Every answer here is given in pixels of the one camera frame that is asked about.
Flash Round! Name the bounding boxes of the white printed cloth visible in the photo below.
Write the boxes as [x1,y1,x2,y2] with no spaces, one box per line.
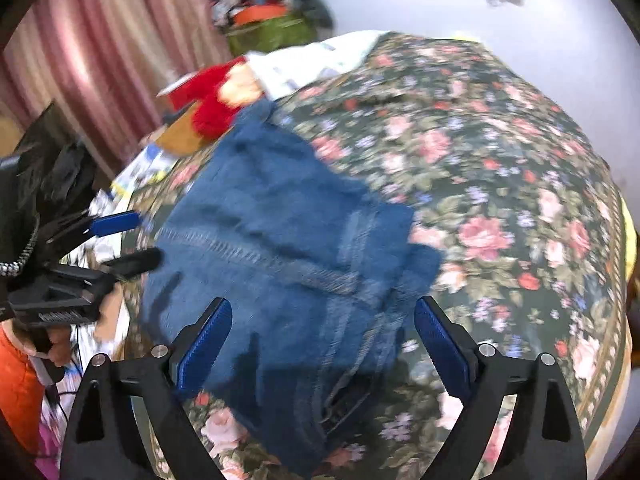
[245,30,388,102]

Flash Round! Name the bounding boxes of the striped pink curtain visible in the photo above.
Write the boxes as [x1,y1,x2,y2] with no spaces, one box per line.
[0,0,231,181]

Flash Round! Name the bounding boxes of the brown book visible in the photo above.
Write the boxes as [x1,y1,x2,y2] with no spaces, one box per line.
[150,110,212,157]

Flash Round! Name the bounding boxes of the green bag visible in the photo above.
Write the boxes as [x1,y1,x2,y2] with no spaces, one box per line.
[225,10,321,57]

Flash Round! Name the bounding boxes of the person's left hand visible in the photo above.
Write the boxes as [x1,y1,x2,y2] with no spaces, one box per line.
[15,322,77,369]

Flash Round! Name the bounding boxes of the thin black cable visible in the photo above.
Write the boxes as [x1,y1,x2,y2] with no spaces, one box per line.
[47,355,83,426]

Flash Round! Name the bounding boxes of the yellow and blue printed paper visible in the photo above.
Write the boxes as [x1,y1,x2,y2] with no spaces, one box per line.
[110,142,176,201]

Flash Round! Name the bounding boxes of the person's orange clothing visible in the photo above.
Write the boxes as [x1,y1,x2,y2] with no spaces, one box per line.
[0,320,47,456]

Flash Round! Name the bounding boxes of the floral bedspread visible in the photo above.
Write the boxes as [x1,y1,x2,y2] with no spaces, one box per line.
[115,32,631,480]

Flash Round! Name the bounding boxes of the orange lid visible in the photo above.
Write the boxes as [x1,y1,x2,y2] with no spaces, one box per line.
[234,4,289,26]

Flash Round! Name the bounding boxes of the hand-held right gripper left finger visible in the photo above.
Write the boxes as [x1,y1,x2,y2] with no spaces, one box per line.
[59,297,234,480]

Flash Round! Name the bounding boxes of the black bag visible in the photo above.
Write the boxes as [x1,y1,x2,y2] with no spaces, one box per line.
[15,102,98,161]

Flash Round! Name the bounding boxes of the blue denim jeans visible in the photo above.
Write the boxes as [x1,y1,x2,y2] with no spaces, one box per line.
[140,97,444,478]

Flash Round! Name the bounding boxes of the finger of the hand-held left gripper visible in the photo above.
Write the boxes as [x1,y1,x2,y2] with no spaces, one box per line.
[62,209,142,248]
[101,247,164,282]

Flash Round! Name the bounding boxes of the red plush toy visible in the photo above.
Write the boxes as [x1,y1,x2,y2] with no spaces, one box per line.
[157,57,263,137]

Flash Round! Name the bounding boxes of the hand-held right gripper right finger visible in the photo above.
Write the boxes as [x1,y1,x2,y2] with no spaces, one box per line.
[414,295,588,480]

